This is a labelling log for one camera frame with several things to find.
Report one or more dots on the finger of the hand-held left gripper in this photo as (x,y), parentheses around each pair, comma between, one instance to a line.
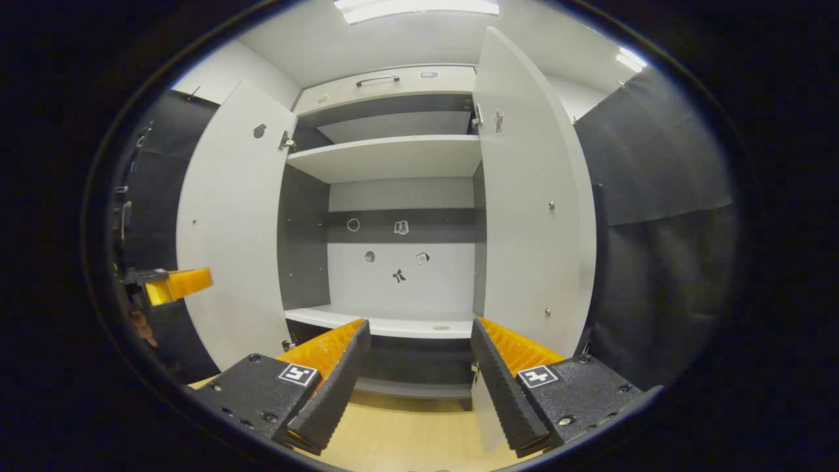
(187,283)

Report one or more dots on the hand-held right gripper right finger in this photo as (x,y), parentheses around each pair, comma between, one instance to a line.
(505,393)

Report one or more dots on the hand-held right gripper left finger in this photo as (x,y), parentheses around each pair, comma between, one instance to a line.
(328,393)

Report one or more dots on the beige cabinet door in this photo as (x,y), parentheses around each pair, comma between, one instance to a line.
(236,229)
(531,229)

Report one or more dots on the beige double-door shoe cabinet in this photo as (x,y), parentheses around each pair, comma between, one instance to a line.
(400,275)

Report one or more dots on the metal door hinge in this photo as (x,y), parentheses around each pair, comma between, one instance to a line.
(286,140)
(288,345)
(476,117)
(475,372)

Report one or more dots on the grey cabinet bottom shelf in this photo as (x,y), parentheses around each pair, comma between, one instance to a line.
(413,388)

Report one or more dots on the wide white cabinet shelf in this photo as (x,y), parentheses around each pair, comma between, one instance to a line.
(393,157)

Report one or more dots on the beige cabinet top drawer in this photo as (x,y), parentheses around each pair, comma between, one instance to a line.
(406,92)

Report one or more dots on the black backdrop cloth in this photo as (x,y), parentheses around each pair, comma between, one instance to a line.
(157,170)
(668,229)

